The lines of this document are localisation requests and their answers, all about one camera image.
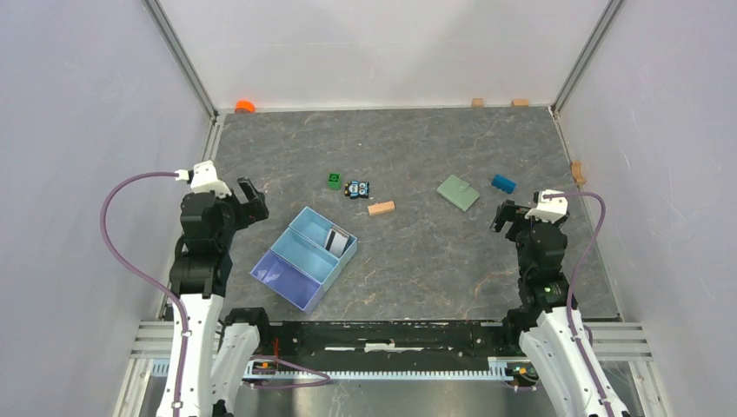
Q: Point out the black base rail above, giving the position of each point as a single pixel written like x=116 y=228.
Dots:
x=464 y=345

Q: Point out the green card holder wallet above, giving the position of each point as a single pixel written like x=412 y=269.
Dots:
x=459 y=192

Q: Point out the stack of credit cards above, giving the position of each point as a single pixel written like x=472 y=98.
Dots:
x=336 y=241

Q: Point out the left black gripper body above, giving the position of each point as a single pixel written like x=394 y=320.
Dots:
x=237 y=215

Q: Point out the blue toy brick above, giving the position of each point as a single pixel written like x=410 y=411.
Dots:
x=503 y=183

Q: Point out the blue three-compartment organizer tray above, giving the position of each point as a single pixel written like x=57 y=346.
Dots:
x=298 y=267

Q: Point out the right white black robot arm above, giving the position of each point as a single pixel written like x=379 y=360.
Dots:
x=548 y=327

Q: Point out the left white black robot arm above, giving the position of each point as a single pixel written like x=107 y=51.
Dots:
x=209 y=356

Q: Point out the small wooden block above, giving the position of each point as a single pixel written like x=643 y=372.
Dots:
x=381 y=208

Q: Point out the orange round cap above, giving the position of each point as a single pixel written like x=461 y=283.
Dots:
x=244 y=106

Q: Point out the green toy cube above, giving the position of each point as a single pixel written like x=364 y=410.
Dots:
x=334 y=181

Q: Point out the curved wooden piece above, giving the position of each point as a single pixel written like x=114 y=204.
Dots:
x=577 y=173

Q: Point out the aluminium frame rail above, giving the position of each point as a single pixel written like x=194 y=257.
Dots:
x=494 y=371

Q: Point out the black blue owl toy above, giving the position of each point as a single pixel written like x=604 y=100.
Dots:
x=357 y=189

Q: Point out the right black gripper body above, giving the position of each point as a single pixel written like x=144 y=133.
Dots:
x=521 y=226

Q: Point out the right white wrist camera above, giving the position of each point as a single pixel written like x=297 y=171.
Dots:
x=550 y=206

